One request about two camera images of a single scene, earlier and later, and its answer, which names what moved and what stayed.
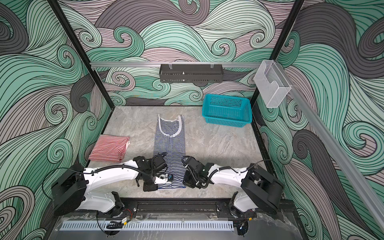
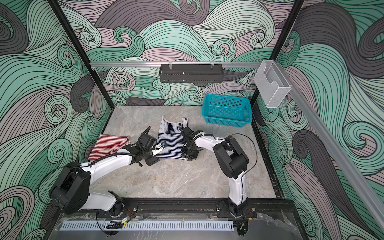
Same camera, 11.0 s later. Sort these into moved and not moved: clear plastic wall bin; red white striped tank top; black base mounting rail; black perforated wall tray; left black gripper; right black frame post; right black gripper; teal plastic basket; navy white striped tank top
Moved: right black gripper; navy white striped tank top; left black gripper
Not moved: red white striped tank top; right black frame post; black perforated wall tray; clear plastic wall bin; teal plastic basket; black base mounting rail
